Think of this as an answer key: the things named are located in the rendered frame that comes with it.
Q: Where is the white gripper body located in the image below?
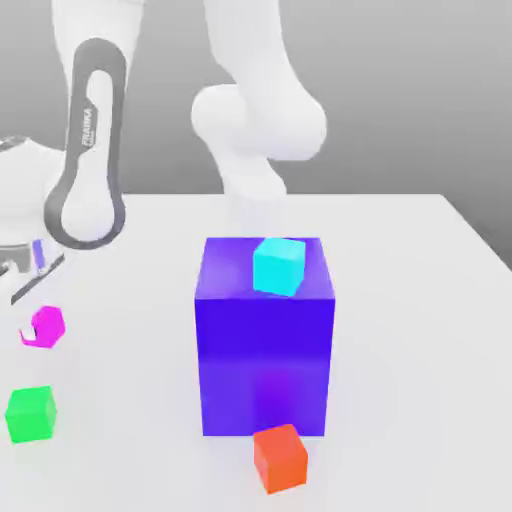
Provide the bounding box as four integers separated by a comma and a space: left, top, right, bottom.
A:
8, 252, 72, 326

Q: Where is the small magenta cube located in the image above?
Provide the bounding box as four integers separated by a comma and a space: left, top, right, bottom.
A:
18, 305, 67, 350

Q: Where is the small green cube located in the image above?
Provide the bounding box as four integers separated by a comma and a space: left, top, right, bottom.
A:
4, 384, 58, 445

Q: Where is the small cyan cube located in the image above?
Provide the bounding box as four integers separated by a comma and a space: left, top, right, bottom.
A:
252, 236, 307, 298

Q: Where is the small red cube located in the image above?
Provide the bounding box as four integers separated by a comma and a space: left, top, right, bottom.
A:
253, 423, 309, 496

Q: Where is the large blue box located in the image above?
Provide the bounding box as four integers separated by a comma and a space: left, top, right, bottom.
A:
193, 236, 336, 438

